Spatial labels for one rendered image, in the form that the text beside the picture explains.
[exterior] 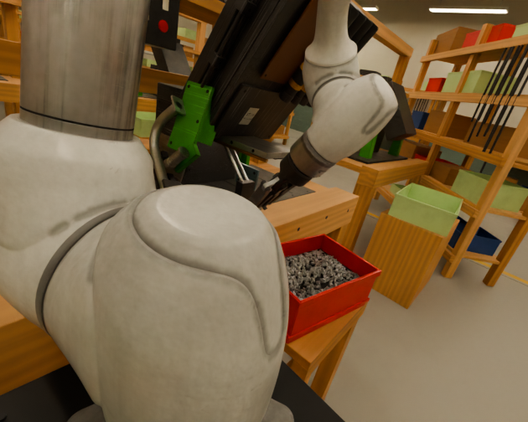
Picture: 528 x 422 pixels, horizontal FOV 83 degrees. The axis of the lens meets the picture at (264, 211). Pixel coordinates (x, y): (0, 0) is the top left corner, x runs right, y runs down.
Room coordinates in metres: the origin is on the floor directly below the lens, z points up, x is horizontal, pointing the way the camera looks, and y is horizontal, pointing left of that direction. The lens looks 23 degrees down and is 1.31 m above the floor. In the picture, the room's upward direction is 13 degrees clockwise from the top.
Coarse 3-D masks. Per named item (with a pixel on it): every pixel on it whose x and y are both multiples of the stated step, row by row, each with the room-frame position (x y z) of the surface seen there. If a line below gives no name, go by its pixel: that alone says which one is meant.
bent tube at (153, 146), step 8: (176, 104) 0.93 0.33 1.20; (168, 112) 0.91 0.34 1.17; (176, 112) 0.89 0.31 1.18; (184, 112) 0.91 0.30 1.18; (160, 120) 0.92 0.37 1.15; (168, 120) 0.92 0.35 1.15; (152, 128) 0.92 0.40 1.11; (160, 128) 0.93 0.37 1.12; (152, 136) 0.91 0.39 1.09; (152, 144) 0.90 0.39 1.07; (152, 152) 0.89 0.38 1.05; (160, 152) 0.90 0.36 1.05; (160, 160) 0.88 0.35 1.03; (160, 168) 0.85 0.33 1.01; (160, 176) 0.84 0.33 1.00; (160, 184) 0.82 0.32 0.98
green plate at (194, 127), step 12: (192, 84) 0.94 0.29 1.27; (192, 96) 0.93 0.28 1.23; (204, 96) 0.90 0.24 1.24; (192, 108) 0.91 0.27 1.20; (204, 108) 0.88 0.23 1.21; (180, 120) 0.92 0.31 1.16; (192, 120) 0.89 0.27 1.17; (204, 120) 0.90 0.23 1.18; (180, 132) 0.90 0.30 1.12; (192, 132) 0.88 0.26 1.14; (204, 132) 0.90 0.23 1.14; (168, 144) 0.91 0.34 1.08; (180, 144) 0.89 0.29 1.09
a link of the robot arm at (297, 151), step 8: (304, 136) 0.60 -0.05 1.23; (296, 144) 0.61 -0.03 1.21; (304, 144) 0.59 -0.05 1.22; (296, 152) 0.60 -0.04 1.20; (304, 152) 0.58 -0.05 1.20; (312, 152) 0.57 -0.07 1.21; (296, 160) 0.59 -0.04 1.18; (304, 160) 0.58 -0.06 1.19; (312, 160) 0.58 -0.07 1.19; (320, 160) 0.57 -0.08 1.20; (304, 168) 0.58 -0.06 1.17; (312, 168) 0.58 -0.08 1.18; (320, 168) 0.58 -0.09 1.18; (328, 168) 0.60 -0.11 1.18; (312, 176) 0.59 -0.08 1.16
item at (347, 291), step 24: (312, 240) 0.81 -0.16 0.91; (288, 264) 0.70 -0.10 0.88; (312, 264) 0.73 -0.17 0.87; (336, 264) 0.75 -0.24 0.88; (360, 264) 0.74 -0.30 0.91; (312, 288) 0.60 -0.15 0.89; (336, 288) 0.57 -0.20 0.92; (360, 288) 0.66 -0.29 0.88; (312, 312) 0.54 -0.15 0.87; (336, 312) 0.61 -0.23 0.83; (288, 336) 0.50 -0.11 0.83
